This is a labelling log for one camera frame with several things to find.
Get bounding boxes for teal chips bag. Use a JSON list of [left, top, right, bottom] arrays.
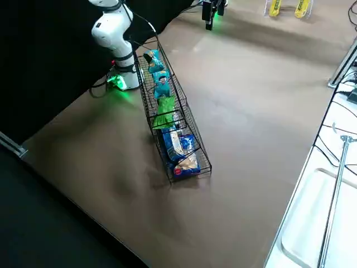
[[143, 49, 165, 74], [151, 71, 171, 99]]

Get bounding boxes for green chips bag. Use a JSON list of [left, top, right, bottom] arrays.
[[152, 96, 177, 130]]

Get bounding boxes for clear acrylic bottle shelf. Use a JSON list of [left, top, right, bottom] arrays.
[[263, 0, 315, 20]]

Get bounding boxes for yellow label tea bottle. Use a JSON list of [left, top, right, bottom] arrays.
[[295, 0, 311, 19], [268, 0, 282, 17]]

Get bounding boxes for blue snack bag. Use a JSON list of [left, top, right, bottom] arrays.
[[171, 133, 202, 179]]

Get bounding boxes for black backdrop curtain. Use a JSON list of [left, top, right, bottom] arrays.
[[0, 0, 201, 145]]

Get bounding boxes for dark desk device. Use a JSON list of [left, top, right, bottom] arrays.
[[345, 86, 357, 104]]

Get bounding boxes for white desk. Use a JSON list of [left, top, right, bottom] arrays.
[[263, 36, 357, 268]]

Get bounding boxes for thin metal rod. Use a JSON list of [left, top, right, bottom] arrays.
[[317, 135, 355, 268]]

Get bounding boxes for clear plastic tray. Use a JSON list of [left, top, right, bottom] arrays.
[[280, 166, 357, 268]]

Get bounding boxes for black base cable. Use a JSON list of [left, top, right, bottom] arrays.
[[88, 74, 118, 99], [167, 0, 204, 19]]

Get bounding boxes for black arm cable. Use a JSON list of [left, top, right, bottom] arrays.
[[119, 0, 160, 42]]

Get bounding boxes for black wire basket shelf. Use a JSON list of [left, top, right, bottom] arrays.
[[133, 36, 213, 184]]

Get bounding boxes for black desk cable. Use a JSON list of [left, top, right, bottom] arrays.
[[313, 143, 357, 176], [311, 71, 357, 151], [347, 0, 357, 33]]

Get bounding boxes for aluminium profile post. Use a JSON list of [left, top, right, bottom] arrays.
[[327, 36, 357, 89]]

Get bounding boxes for aluminium profile rail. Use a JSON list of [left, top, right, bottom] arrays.
[[0, 131, 29, 160]]

